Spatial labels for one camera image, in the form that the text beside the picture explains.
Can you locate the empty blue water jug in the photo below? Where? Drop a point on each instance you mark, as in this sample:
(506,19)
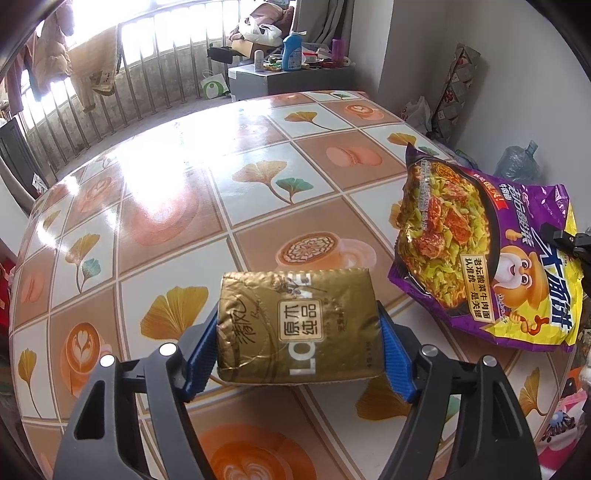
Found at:
(517,164)

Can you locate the grey curtain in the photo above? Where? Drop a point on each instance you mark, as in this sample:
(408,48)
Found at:
(332,18)

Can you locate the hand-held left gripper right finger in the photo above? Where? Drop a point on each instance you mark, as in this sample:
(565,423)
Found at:
(397,364)

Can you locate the blue detergent bottle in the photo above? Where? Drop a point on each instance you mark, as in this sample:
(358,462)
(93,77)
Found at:
(292,53)

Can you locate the dark metal cabinet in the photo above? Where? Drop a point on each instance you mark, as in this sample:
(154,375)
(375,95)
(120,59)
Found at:
(16,152)

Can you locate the purple bottle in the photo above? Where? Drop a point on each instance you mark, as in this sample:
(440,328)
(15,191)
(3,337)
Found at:
(338,51)

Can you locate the hanging brown jacket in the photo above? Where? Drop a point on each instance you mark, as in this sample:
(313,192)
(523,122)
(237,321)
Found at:
(46,46)

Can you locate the gold tissue packet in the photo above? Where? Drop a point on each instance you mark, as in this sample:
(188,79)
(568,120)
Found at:
(300,323)

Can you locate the white paper bag green logo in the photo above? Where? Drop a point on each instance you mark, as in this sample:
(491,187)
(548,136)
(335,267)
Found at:
(214,85)

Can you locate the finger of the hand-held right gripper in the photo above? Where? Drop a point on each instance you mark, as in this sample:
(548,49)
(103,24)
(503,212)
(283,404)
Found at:
(577,242)

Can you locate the grey cabinet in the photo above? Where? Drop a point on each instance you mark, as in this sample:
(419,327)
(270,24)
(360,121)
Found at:
(277,83)

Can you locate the metal balcony railing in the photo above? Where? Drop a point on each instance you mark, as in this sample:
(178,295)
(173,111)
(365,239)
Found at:
(152,69)

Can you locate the rolled printed mat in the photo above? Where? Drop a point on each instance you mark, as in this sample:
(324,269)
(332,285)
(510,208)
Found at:
(457,92)

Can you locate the white and pink cloth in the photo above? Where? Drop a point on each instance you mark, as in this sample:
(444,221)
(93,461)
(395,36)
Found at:
(568,415)

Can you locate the purple instant noodle bag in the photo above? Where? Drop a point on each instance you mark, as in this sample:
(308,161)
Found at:
(461,240)

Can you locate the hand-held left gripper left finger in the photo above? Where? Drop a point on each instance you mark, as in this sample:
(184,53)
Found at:
(201,355)

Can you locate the white plastic bag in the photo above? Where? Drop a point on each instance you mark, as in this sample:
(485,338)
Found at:
(418,115)

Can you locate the pile of clothes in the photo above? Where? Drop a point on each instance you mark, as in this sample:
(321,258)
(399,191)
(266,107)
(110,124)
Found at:
(258,27)

